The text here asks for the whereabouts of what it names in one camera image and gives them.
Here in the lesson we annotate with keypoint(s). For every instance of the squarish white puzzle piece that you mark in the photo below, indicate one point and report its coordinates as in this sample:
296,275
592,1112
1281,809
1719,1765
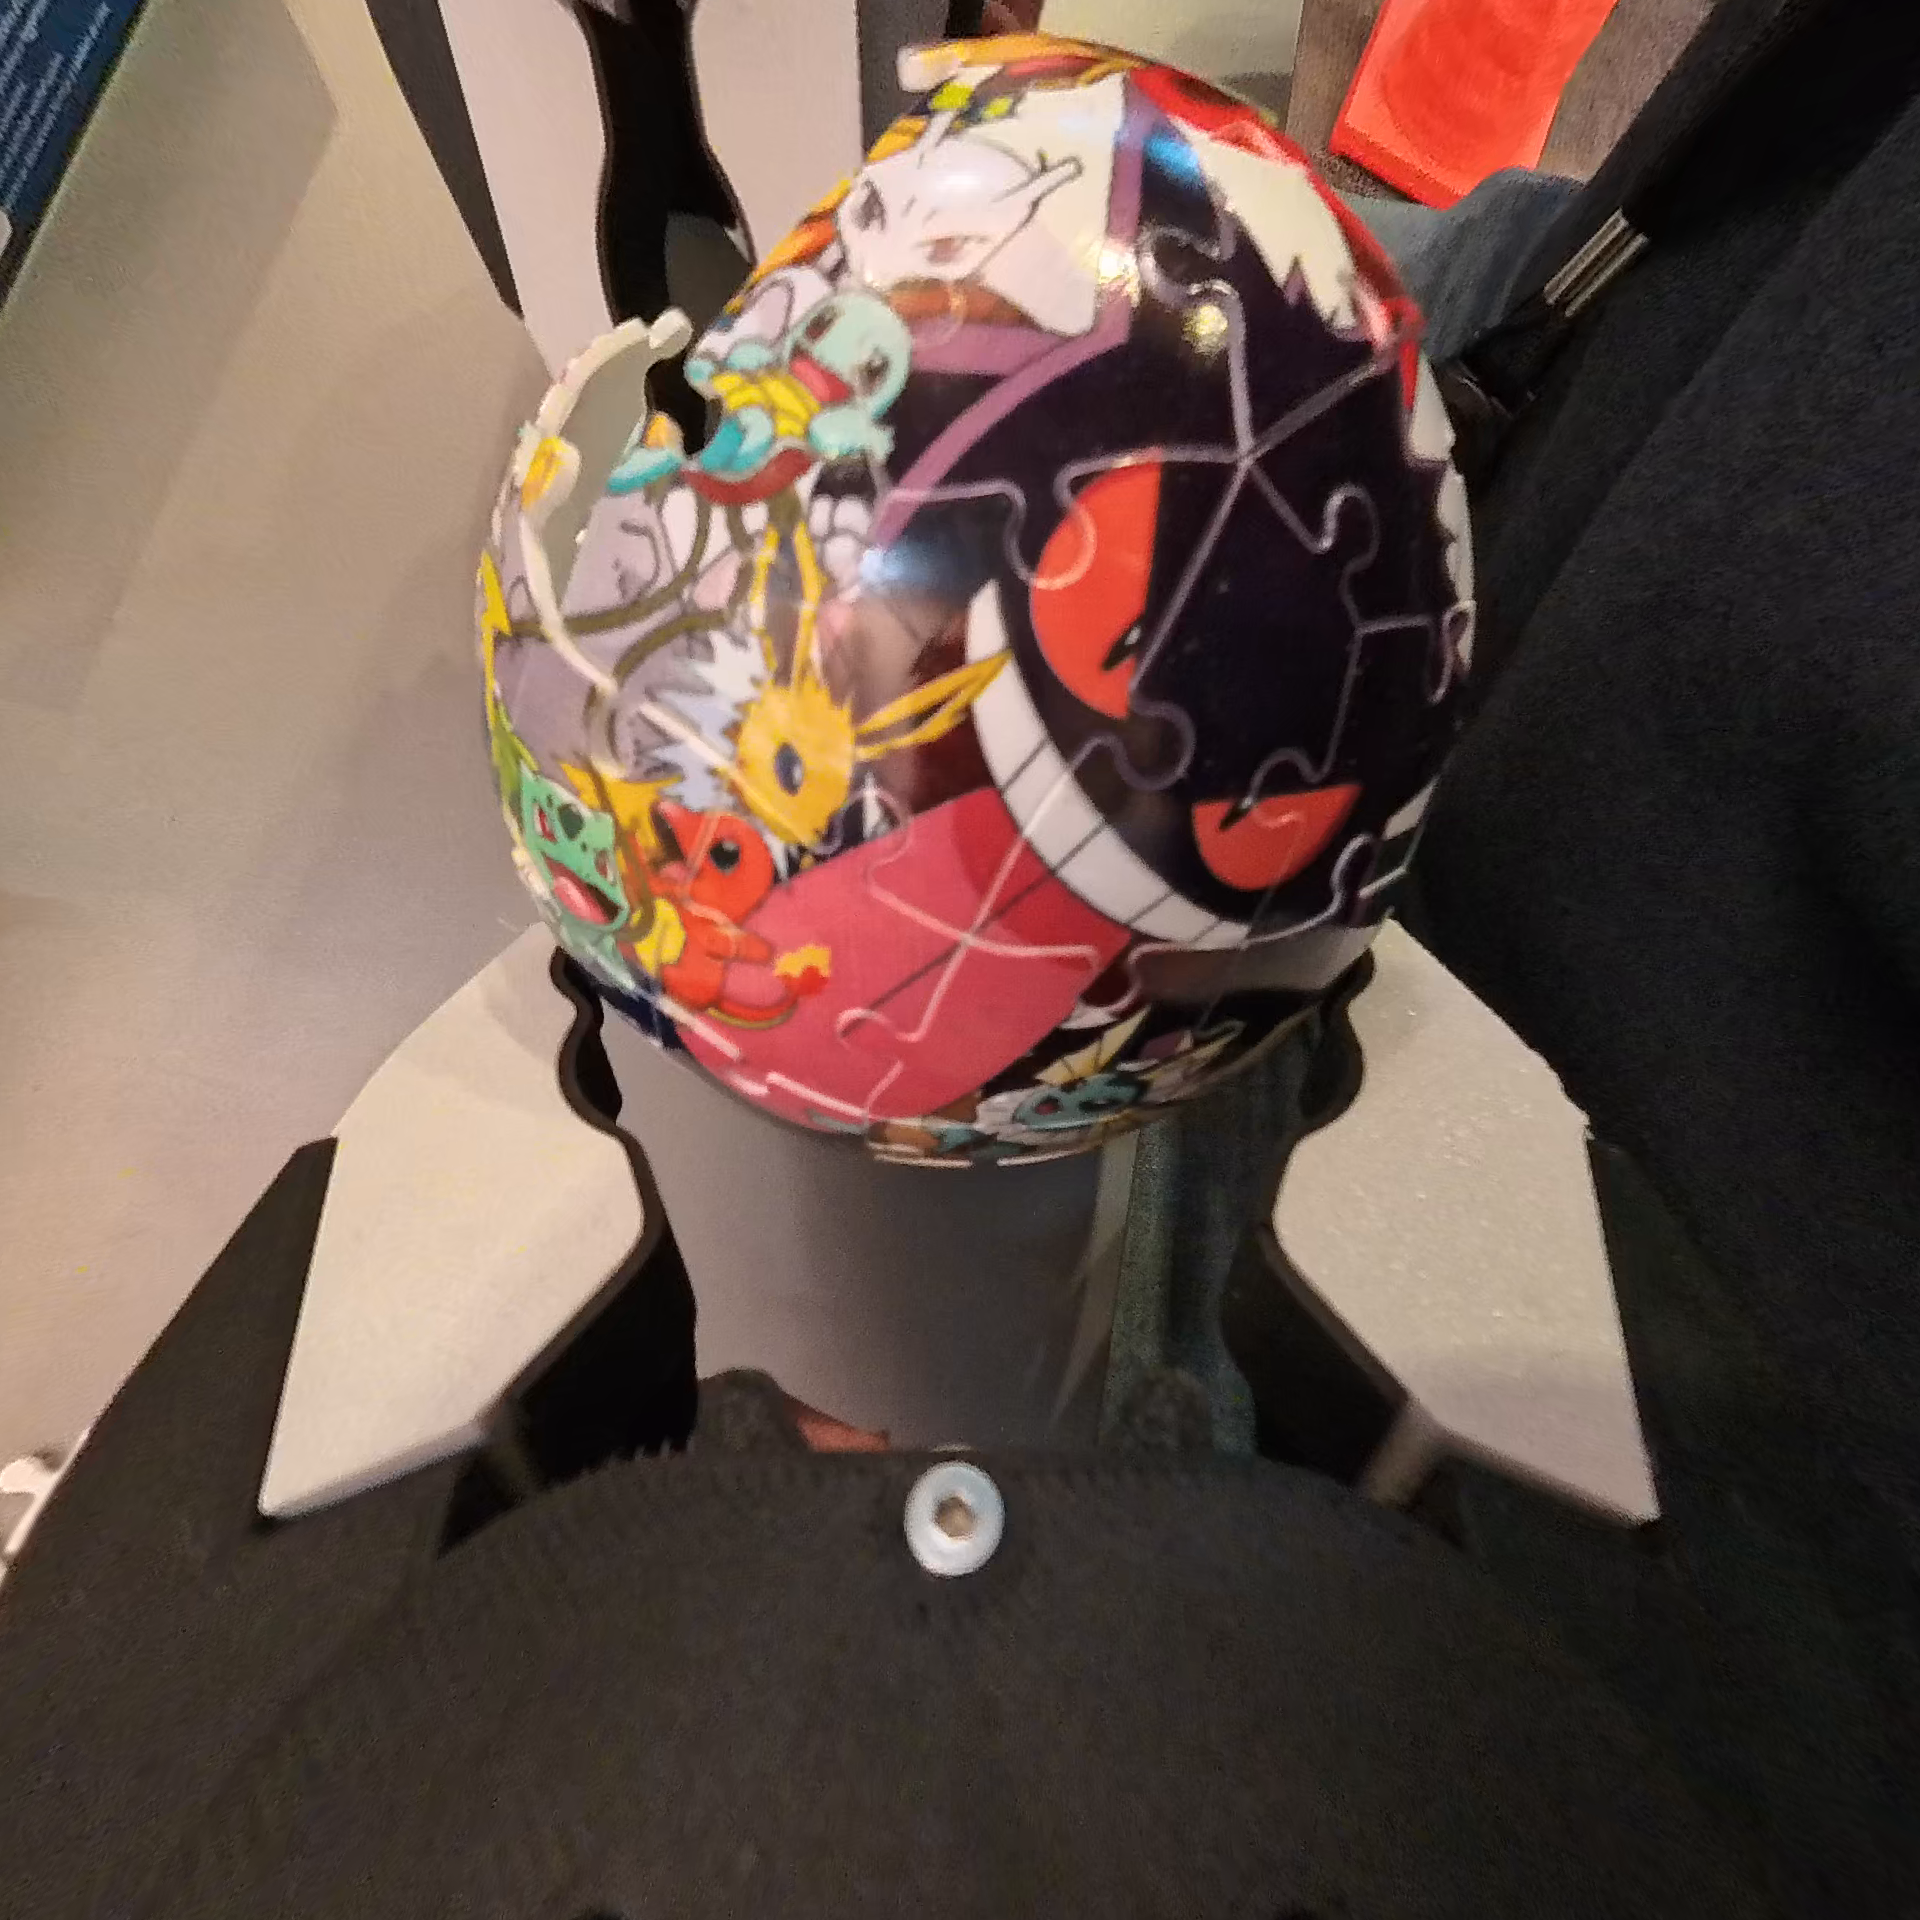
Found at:
29,1499

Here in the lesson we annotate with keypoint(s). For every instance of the colourful puzzle ball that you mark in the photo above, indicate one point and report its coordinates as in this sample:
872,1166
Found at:
973,598

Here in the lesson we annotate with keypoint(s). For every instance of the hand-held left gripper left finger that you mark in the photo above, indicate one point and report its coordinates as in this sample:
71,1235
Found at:
450,1276

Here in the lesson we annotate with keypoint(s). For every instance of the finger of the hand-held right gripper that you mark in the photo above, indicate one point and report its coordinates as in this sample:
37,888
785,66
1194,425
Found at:
539,149

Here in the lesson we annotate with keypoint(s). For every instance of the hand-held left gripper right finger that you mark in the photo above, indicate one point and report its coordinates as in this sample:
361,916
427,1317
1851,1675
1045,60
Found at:
1440,1276

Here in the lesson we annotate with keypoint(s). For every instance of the person's dark shirt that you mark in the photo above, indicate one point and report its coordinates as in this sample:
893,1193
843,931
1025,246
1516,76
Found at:
1724,749

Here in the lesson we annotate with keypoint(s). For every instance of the blue white puzzle box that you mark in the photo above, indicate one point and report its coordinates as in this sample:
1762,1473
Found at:
60,118

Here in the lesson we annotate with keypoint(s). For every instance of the red box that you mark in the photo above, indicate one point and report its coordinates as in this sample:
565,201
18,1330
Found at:
1469,89

